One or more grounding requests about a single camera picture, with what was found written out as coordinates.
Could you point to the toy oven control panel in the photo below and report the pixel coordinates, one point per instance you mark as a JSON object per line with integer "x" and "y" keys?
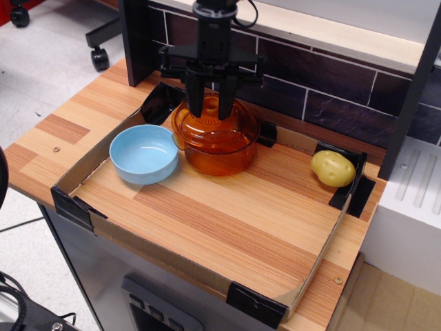
{"x": 152, "y": 312}

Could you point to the yellow toy potato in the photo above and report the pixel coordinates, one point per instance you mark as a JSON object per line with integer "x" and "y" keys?
{"x": 333, "y": 169}

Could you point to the orange transparent pot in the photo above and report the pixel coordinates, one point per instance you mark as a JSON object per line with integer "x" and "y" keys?
{"x": 220, "y": 164}

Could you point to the dark right shelf post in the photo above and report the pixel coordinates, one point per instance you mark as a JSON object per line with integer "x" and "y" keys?
{"x": 412, "y": 99}

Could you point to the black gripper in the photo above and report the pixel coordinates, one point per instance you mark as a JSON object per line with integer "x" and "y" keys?
{"x": 213, "y": 58}

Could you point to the black caster wheel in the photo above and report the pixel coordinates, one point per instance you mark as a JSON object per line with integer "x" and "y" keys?
{"x": 20, "y": 17}

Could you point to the black shelf post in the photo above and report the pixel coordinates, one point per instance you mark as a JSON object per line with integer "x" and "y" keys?
{"x": 136, "y": 31}

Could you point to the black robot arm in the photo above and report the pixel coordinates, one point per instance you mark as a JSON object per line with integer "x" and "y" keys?
{"x": 213, "y": 59}

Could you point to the light blue bowl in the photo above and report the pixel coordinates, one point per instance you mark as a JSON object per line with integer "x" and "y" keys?
{"x": 144, "y": 154}

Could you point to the cardboard fence with black tape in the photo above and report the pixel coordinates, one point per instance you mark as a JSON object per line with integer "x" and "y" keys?
{"x": 259, "y": 250}

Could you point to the white toy sink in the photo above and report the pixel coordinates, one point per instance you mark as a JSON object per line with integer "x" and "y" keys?
{"x": 404, "y": 236}

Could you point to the black office chair base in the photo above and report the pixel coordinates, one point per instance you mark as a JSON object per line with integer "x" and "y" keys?
{"x": 98, "y": 36}

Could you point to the orange transparent pot lid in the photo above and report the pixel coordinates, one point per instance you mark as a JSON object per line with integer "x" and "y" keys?
{"x": 210, "y": 134}

